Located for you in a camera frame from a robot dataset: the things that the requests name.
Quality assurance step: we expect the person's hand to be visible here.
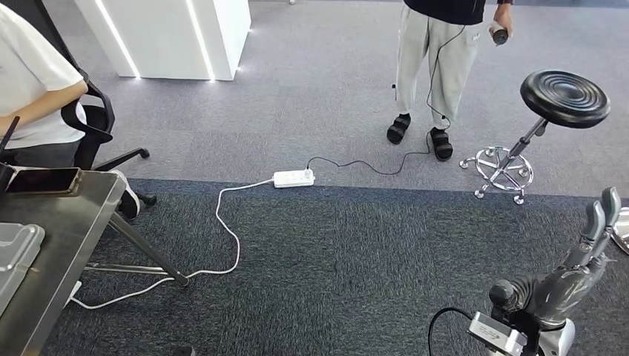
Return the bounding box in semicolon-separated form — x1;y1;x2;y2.
487;4;516;47

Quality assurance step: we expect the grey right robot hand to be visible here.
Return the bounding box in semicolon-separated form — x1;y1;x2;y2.
489;186;622;329

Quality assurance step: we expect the steel workbench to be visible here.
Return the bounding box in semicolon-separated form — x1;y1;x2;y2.
0;169;191;356

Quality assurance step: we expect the person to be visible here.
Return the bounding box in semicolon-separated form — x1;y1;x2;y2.
385;0;516;162
0;2;142;220

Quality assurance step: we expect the black stool with chrome base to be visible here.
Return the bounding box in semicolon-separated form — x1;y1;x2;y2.
459;69;612;206

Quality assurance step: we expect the white power strip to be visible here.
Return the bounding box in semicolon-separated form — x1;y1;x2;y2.
272;168;317;190

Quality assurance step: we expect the white lit display cabinet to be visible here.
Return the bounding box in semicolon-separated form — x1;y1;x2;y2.
73;0;252;82

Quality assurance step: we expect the black smartphone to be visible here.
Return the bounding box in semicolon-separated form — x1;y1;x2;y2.
5;167;83;199

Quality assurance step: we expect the stamped sheet metal panel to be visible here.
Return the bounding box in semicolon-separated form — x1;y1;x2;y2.
0;222;47;317

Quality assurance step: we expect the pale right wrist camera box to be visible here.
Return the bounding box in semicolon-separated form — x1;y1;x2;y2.
467;311;528;356

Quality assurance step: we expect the black camera cable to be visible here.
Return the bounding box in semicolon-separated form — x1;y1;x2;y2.
426;306;475;356

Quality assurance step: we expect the black floor cable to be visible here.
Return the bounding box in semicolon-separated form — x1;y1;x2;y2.
306;24;468;177

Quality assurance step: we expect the white power cable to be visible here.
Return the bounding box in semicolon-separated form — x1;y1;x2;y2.
62;177;276;312

